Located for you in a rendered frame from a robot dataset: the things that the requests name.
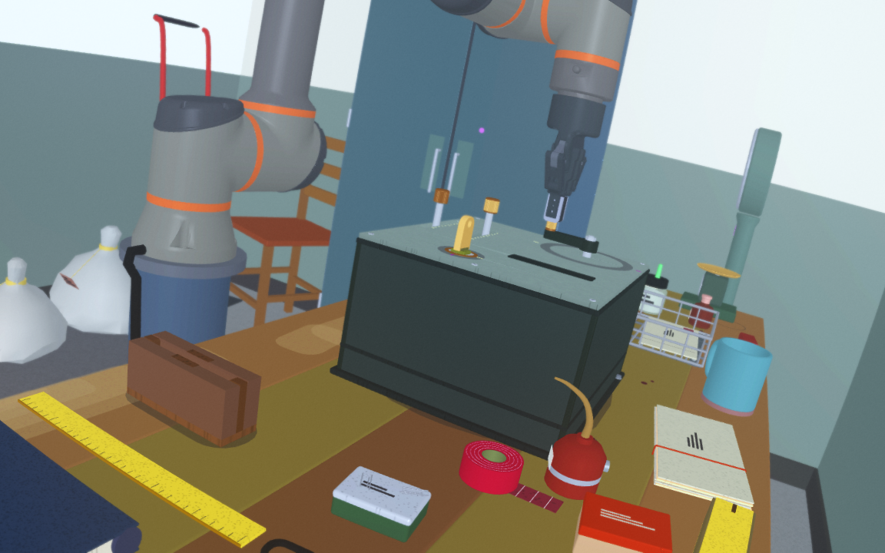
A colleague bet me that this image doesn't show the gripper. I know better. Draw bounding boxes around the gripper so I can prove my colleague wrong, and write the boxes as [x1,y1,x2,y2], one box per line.
[543,92,607,230]

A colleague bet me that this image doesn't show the black crank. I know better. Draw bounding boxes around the black crank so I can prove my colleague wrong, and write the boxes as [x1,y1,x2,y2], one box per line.
[542,221,600,259]

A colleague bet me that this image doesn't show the dark green franking meter body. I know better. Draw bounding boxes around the dark green franking meter body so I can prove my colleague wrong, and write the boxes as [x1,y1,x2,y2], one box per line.
[330,217,651,460]

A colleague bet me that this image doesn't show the red hand truck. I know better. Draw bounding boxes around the red hand truck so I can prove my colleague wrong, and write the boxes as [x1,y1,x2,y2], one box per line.
[152,13,214,102]

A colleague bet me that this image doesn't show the brown wooden key block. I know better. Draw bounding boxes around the brown wooden key block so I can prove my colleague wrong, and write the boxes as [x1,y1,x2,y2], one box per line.
[126,331,263,449]

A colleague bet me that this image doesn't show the thin black rod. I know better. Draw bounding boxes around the thin black rod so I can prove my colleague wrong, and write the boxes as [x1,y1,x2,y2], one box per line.
[442,22,479,193]

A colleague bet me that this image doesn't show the white bottle with black cap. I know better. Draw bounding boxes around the white bottle with black cap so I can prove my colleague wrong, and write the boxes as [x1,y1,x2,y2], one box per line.
[639,264,671,317]

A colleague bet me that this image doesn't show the blue door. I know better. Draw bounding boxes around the blue door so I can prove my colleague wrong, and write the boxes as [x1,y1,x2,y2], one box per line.
[319,0,637,310]

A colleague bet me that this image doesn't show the red bottle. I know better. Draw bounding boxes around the red bottle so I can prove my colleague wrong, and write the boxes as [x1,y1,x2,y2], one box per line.
[688,293,717,333]

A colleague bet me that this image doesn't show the blue mug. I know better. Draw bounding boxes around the blue mug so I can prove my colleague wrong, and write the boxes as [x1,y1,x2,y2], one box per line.
[701,336,774,418]

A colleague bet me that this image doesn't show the wooden chair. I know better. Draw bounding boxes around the wooden chair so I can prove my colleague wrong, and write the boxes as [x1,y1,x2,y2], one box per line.
[228,136,346,326]

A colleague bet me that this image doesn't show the red oil can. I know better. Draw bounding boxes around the red oil can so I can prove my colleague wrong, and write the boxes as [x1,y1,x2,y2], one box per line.
[543,376,612,502]

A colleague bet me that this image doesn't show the red tape roll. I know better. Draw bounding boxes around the red tape roll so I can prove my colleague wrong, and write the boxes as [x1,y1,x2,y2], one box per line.
[458,439,565,514]

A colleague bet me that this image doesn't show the white notebook with red band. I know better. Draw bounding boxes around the white notebook with red band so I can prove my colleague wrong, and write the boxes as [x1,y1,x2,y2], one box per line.
[652,404,756,511]

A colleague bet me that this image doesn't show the red box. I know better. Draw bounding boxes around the red box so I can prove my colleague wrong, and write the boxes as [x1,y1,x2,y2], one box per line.
[572,492,675,553]

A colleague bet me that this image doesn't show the white and green tin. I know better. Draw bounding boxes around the white and green tin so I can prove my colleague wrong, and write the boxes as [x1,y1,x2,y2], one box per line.
[331,465,433,542]

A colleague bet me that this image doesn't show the black bent pipe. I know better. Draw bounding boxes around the black bent pipe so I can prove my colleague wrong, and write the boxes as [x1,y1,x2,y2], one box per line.
[123,243,148,340]

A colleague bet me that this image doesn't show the white tied sack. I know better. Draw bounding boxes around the white tied sack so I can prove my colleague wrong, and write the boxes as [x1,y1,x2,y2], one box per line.
[0,257,69,365]
[49,225,134,336]

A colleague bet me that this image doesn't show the yellow ruler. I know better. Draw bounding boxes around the yellow ruler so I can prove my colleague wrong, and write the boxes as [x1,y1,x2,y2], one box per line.
[18,391,268,549]

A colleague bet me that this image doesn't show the dark blue book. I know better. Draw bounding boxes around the dark blue book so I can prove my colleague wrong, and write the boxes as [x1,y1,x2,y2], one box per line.
[0,406,142,553]

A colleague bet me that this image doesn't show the white wire basket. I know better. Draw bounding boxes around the white wire basket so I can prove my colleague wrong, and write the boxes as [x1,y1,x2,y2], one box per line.
[630,295,721,369]

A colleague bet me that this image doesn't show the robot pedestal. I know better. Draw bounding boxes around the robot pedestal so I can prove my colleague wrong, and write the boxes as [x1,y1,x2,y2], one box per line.
[120,244,248,343]

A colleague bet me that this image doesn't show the black curved handle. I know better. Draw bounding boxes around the black curved handle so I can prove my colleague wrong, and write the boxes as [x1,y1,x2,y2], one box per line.
[260,538,330,553]

